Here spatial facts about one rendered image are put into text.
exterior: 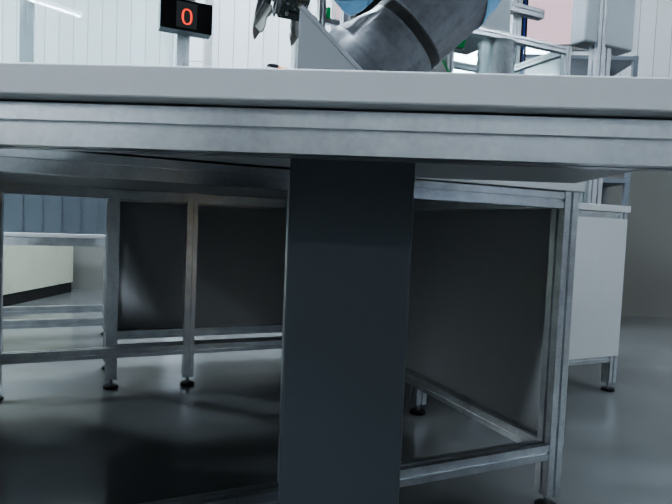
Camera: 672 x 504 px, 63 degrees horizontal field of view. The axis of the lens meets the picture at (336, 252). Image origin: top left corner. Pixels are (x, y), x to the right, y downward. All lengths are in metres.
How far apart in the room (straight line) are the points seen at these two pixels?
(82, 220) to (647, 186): 4.61
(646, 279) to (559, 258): 4.20
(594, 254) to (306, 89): 2.28
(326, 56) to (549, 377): 1.08
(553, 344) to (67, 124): 1.25
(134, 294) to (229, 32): 3.32
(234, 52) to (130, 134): 4.95
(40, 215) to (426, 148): 2.75
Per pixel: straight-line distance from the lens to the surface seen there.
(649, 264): 5.67
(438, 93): 0.50
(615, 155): 0.55
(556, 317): 1.51
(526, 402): 1.69
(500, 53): 2.51
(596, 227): 2.68
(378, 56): 0.74
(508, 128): 0.52
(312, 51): 0.72
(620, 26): 2.97
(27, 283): 5.00
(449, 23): 0.79
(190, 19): 1.46
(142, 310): 2.82
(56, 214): 3.13
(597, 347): 2.77
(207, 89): 0.52
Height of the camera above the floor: 0.73
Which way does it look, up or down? 3 degrees down
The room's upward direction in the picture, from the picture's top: 2 degrees clockwise
